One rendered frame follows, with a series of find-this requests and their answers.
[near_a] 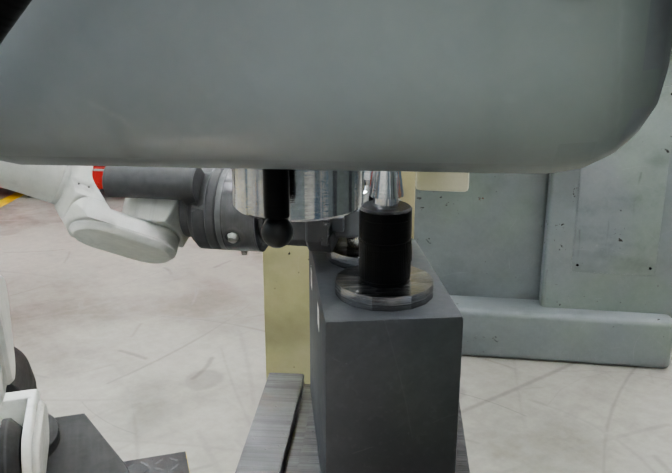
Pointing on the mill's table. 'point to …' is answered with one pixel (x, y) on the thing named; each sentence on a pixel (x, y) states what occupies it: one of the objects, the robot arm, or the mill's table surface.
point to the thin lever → (276, 208)
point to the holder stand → (383, 368)
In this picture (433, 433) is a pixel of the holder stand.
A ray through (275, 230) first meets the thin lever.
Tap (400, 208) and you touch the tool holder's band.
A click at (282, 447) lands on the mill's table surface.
